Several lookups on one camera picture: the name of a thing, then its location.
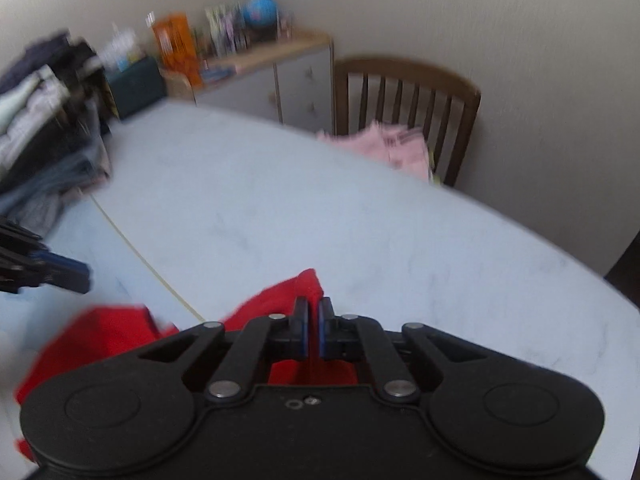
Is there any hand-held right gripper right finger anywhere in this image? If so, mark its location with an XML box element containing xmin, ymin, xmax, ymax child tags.
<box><xmin>318</xmin><ymin>297</ymin><xmax>489</xmax><ymax>405</ymax></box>

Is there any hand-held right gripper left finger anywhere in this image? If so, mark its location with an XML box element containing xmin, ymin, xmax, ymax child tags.
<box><xmin>138</xmin><ymin>297</ymin><xmax>311</xmax><ymax>405</ymax></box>

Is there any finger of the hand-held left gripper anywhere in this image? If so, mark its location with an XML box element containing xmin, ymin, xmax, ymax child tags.
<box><xmin>30</xmin><ymin>251</ymin><xmax>94</xmax><ymax>295</ymax></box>

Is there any red shirt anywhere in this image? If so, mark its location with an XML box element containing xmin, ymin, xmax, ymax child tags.
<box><xmin>14</xmin><ymin>268</ymin><xmax>358</xmax><ymax>463</ymax></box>

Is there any pile of folded clothes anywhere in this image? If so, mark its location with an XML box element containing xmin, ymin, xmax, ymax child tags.
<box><xmin>0</xmin><ymin>31</ymin><xmax>114</xmax><ymax>233</ymax></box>

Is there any blue printed table mat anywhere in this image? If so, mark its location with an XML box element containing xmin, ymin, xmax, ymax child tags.
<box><xmin>0</xmin><ymin>194</ymin><xmax>207</xmax><ymax>341</ymax></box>

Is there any dark teal box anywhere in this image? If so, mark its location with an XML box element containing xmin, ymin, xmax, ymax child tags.
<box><xmin>104</xmin><ymin>56</ymin><xmax>169</xmax><ymax>122</ymax></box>

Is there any pink cloth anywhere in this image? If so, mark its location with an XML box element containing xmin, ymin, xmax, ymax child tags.
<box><xmin>315</xmin><ymin>120</ymin><xmax>434</xmax><ymax>183</ymax></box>

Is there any white plastic item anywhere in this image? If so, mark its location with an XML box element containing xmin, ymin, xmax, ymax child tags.
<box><xmin>99</xmin><ymin>24</ymin><xmax>147</xmax><ymax>72</ymax></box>

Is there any orange box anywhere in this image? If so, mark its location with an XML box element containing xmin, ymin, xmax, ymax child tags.
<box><xmin>151</xmin><ymin>12</ymin><xmax>205</xmax><ymax>87</ymax></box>

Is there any grey wooden cabinet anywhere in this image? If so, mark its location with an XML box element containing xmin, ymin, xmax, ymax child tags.
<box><xmin>164</xmin><ymin>30</ymin><xmax>335</xmax><ymax>136</ymax></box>

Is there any wooden chair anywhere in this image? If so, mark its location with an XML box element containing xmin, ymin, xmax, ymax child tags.
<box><xmin>332</xmin><ymin>56</ymin><xmax>482</xmax><ymax>188</ymax></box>

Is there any row of books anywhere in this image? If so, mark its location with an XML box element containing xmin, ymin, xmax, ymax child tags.
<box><xmin>204</xmin><ymin>2</ymin><xmax>252</xmax><ymax>59</ymax></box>

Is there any blue globe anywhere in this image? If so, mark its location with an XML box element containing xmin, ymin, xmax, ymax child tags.
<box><xmin>244</xmin><ymin>0</ymin><xmax>279</xmax><ymax>42</ymax></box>

